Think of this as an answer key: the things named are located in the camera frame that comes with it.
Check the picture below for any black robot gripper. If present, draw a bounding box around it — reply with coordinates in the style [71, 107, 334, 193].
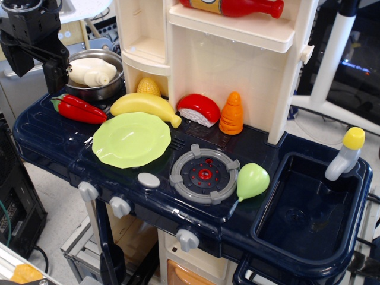
[1, 1, 70, 94]

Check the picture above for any green toy pear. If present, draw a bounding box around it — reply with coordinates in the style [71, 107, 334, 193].
[237, 163, 270, 202]

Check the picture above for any light green toy plate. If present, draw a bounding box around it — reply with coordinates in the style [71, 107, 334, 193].
[92, 112, 171, 169]

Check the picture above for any grey toy dishwasher cabinet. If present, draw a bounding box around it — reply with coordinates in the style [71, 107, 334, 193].
[0, 0, 90, 122]

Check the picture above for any red toy chili pepper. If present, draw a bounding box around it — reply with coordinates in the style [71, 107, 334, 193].
[50, 94, 107, 124]

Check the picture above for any cream toy squeeze bottle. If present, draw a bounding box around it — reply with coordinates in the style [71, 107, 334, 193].
[69, 58, 117, 87]

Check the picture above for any silver metal pot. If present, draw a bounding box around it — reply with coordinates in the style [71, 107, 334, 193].
[65, 49, 124, 102]

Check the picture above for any yellow toy banana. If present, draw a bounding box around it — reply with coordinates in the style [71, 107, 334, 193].
[110, 93, 182, 128]

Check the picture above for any yellow toy corn cob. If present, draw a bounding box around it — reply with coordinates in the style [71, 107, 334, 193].
[137, 77, 161, 97]

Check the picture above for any grey left stove knob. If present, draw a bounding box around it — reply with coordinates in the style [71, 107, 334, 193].
[78, 181, 99, 202]

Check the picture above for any grey stove knob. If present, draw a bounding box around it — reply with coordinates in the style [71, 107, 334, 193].
[176, 229, 200, 252]
[78, 181, 99, 202]
[109, 196, 131, 219]

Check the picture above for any cream toy kitchen shelf unit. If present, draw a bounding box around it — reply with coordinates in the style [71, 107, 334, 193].
[115, 1, 317, 145]

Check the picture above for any black computer case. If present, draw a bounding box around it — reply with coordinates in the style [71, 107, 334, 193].
[1, 122, 47, 259]

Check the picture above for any grey oval button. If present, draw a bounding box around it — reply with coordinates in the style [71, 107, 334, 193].
[137, 172, 160, 189]

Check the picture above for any grey middle stove knob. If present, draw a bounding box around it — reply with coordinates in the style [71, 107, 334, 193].
[109, 196, 131, 219]

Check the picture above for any red tuna sushi toy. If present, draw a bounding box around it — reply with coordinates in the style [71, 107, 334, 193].
[177, 93, 221, 128]

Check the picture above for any grey toy stove burner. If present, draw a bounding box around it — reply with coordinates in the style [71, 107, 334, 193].
[169, 144, 240, 205]

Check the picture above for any orange toy carrot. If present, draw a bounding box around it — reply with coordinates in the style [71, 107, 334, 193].
[219, 91, 243, 135]

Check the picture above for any grey right stove knob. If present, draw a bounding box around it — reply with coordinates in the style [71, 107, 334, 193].
[176, 229, 200, 252]

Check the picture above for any red toy ketchup bottle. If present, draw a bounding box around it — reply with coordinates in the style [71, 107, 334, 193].
[180, 0, 284, 18]

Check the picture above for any orange toy drawer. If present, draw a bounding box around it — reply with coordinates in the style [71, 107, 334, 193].
[167, 260, 213, 285]

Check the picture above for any navy toy kitchen counter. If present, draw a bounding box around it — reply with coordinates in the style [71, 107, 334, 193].
[14, 94, 372, 284]

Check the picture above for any white metal stand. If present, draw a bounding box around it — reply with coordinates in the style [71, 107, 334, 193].
[292, 1, 379, 135]

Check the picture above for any grey and yellow toy faucet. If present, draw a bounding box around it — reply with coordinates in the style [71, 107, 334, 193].
[325, 127, 366, 181]

